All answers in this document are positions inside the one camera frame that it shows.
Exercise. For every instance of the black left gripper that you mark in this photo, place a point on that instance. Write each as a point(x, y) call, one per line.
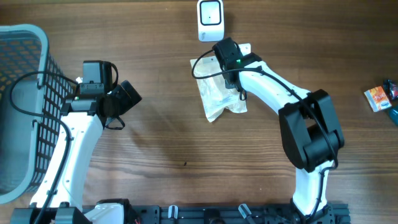
point(126, 101)

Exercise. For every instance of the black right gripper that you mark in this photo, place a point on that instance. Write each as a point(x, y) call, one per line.
point(227, 84)

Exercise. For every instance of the beige plastic pouch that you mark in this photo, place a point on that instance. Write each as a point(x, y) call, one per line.
point(214, 95)

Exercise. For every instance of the orange tissue pack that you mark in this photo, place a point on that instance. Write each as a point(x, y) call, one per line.
point(377, 99)

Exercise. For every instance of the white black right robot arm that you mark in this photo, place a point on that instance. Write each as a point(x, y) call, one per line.
point(309, 127)

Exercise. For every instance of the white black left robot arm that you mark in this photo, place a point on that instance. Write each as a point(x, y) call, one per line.
point(84, 116)

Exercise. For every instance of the white barcode scanner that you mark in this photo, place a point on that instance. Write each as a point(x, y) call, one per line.
point(210, 18)

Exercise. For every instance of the grey plastic shopping basket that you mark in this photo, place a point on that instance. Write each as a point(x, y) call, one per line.
point(32, 91)

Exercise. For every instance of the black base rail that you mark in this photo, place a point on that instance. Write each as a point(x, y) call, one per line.
point(332, 213)

